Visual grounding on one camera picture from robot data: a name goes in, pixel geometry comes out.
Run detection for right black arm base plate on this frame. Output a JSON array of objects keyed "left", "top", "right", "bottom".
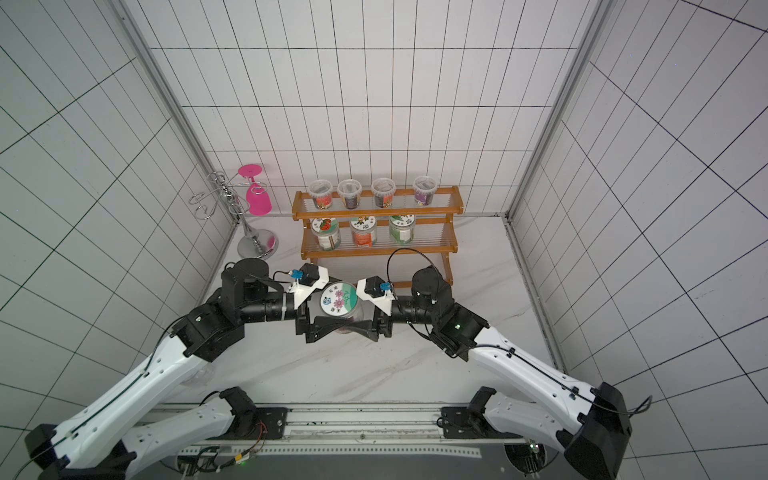
[{"left": 436, "top": 407, "right": 522, "bottom": 440}]

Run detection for jar with strawberry lid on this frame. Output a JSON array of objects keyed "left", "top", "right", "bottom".
[{"left": 310, "top": 217, "right": 341, "bottom": 251}]

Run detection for small clear seed container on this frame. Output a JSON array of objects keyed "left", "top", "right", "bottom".
[
  {"left": 413, "top": 175, "right": 438, "bottom": 206},
  {"left": 308, "top": 179, "right": 334, "bottom": 210},
  {"left": 337, "top": 179, "right": 363, "bottom": 210},
  {"left": 371, "top": 178, "right": 397, "bottom": 208}
]

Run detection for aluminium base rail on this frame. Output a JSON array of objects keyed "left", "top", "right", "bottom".
[{"left": 107, "top": 401, "right": 619, "bottom": 480}]

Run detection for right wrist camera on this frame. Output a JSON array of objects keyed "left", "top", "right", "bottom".
[{"left": 356, "top": 276, "right": 395, "bottom": 316}]

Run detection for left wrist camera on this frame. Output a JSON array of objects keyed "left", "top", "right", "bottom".
[{"left": 287, "top": 263, "right": 330, "bottom": 309}]

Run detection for chrome glass holder stand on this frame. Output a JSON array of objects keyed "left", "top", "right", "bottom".
[{"left": 188, "top": 170, "right": 279, "bottom": 260}]

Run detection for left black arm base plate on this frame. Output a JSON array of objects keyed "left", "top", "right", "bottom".
[{"left": 212, "top": 407, "right": 289, "bottom": 442}]

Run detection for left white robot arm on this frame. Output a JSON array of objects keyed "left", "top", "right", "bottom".
[{"left": 24, "top": 258, "right": 333, "bottom": 479}]

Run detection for pink plastic wine glass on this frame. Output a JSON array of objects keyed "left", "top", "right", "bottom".
[{"left": 238, "top": 164, "right": 272, "bottom": 217}]

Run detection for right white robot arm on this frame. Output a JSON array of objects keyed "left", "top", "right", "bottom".
[{"left": 356, "top": 267, "right": 632, "bottom": 479}]

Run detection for jar with pink flower lid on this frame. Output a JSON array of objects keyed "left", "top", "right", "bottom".
[{"left": 320, "top": 281, "right": 364, "bottom": 324}]

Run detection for jar with green tree lid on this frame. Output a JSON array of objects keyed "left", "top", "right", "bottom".
[{"left": 388, "top": 215, "right": 416, "bottom": 245}]

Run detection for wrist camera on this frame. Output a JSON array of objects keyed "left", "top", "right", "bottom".
[
  {"left": 356, "top": 276, "right": 395, "bottom": 316},
  {"left": 287, "top": 263, "right": 330, "bottom": 309}
]

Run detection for orange wooden three-tier shelf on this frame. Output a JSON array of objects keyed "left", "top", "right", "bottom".
[{"left": 292, "top": 186, "right": 464, "bottom": 282}]

